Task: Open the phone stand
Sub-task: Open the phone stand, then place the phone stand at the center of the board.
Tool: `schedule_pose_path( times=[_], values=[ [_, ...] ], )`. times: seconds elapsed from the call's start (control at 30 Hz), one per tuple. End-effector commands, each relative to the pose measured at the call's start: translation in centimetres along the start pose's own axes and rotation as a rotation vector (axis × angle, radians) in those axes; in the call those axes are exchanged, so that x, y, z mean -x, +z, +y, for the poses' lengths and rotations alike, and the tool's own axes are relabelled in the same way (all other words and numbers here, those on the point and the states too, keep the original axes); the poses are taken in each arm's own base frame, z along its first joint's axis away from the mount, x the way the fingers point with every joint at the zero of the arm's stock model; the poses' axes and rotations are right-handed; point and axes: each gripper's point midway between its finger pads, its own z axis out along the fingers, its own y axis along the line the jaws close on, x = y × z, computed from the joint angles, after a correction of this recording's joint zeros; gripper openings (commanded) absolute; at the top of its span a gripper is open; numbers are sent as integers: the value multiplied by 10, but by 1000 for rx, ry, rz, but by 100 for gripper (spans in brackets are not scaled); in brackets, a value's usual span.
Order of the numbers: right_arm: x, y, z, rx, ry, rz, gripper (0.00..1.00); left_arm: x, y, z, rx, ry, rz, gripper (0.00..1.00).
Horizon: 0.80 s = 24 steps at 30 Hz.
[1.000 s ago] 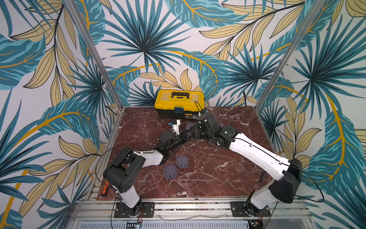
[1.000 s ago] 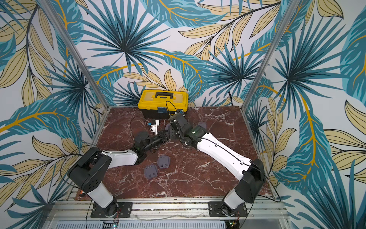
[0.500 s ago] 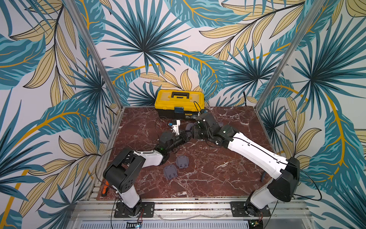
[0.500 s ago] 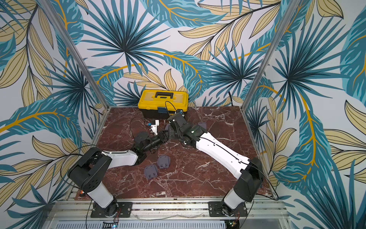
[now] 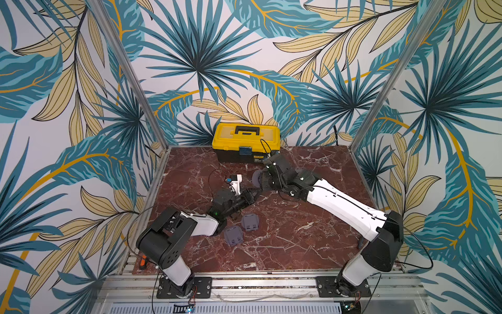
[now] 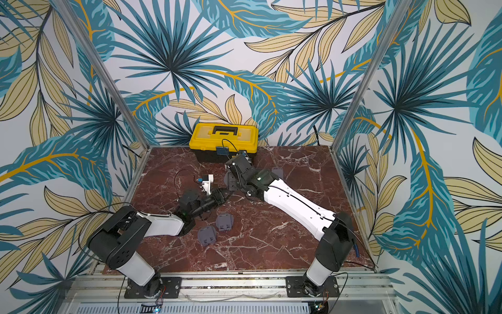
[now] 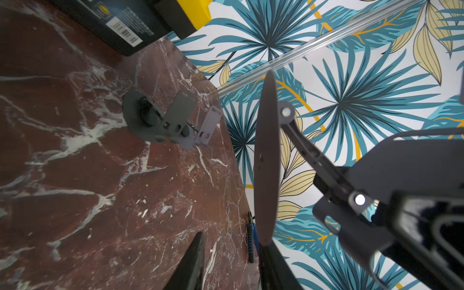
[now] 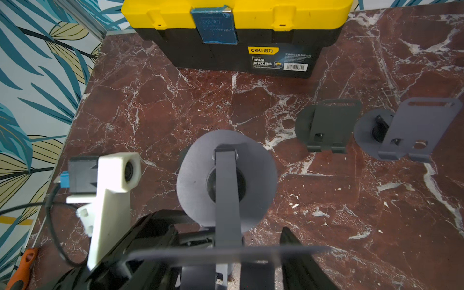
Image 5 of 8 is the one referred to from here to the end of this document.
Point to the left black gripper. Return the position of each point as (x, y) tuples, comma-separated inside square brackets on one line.
[(248, 197)]

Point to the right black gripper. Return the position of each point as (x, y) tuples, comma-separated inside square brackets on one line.
[(268, 179)]

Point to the lavender stand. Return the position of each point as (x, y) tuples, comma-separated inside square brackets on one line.
[(256, 178), (233, 236), (250, 222)]

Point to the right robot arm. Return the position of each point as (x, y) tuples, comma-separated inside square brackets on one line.
[(383, 232)]

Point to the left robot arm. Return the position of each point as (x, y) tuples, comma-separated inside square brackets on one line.
[(165, 239)]

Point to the yellow black toolbox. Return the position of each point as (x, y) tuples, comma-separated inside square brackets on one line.
[(243, 143)]

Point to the white perforated vent panel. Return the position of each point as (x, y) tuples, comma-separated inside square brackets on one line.
[(224, 307)]

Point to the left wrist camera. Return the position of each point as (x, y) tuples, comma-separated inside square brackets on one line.
[(234, 182)]

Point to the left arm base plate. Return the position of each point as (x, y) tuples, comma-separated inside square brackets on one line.
[(200, 287)]

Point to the orange handled screwdriver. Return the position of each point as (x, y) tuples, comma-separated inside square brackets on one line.
[(144, 262)]

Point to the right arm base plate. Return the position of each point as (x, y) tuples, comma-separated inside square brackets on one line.
[(332, 286)]

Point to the left aluminium frame post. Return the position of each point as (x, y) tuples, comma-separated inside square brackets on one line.
[(107, 27)]

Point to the aluminium frame post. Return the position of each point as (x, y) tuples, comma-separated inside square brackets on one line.
[(107, 27), (415, 41)]

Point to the aluminium front rail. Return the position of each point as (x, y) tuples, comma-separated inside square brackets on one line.
[(281, 285)]

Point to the right aluminium frame post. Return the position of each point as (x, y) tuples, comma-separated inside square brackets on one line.
[(415, 41)]

